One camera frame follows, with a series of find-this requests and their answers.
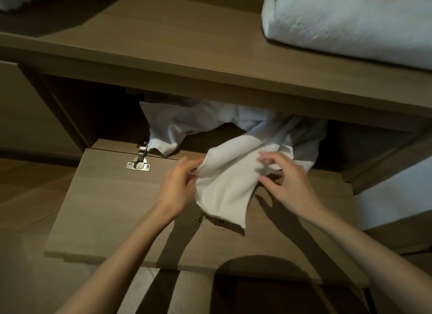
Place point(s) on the person's right forearm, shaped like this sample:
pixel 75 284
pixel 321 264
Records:
pixel 371 256

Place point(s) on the wooden cabinet flap door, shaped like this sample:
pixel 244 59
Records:
pixel 111 205

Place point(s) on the person's left hand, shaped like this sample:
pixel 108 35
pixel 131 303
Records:
pixel 177 189

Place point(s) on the metal door hinge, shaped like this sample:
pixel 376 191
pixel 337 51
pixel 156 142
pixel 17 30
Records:
pixel 139 163

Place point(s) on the wooden vanity base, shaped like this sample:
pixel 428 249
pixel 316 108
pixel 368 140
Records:
pixel 30 114

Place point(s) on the large white towel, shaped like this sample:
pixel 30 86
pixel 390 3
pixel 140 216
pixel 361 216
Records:
pixel 229 175

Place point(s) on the person's left forearm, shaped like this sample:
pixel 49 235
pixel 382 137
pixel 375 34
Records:
pixel 118 266

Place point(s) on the person's right hand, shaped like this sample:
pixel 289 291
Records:
pixel 293 185

